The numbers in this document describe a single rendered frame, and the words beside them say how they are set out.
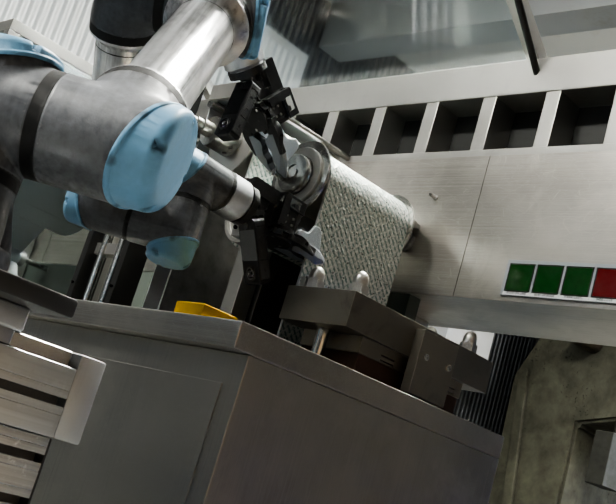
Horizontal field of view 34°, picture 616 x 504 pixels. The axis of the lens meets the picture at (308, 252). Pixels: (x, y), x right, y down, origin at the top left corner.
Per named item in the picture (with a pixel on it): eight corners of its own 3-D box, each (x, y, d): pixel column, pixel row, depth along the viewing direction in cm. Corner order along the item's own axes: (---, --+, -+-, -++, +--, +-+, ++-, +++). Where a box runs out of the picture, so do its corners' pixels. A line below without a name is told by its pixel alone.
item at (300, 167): (309, 177, 182) (279, 197, 186) (316, 182, 183) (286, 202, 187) (304, 146, 186) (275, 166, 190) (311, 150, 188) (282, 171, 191)
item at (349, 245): (292, 294, 179) (322, 198, 183) (375, 334, 195) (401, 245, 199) (294, 294, 179) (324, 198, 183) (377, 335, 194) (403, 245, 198)
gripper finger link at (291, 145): (312, 165, 187) (293, 119, 184) (291, 179, 183) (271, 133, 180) (301, 166, 189) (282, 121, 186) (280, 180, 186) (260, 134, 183)
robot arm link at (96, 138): (14, 201, 102) (172, 16, 147) (156, 243, 102) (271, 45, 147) (21, 96, 95) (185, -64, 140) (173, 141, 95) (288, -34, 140)
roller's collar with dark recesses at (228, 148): (195, 145, 206) (205, 117, 207) (217, 157, 210) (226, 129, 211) (215, 144, 201) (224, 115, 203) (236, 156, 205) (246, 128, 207)
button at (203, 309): (171, 314, 153) (176, 299, 154) (205, 329, 158) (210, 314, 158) (199, 318, 148) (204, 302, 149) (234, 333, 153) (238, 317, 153)
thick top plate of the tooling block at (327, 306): (278, 317, 172) (288, 284, 173) (419, 382, 198) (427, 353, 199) (345, 326, 160) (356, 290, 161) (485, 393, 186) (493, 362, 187)
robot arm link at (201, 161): (148, 187, 163) (165, 141, 166) (198, 217, 170) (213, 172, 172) (176, 183, 157) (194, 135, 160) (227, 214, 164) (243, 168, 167)
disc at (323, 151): (263, 217, 190) (279, 147, 195) (265, 218, 190) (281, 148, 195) (321, 208, 180) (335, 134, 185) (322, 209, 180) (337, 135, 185)
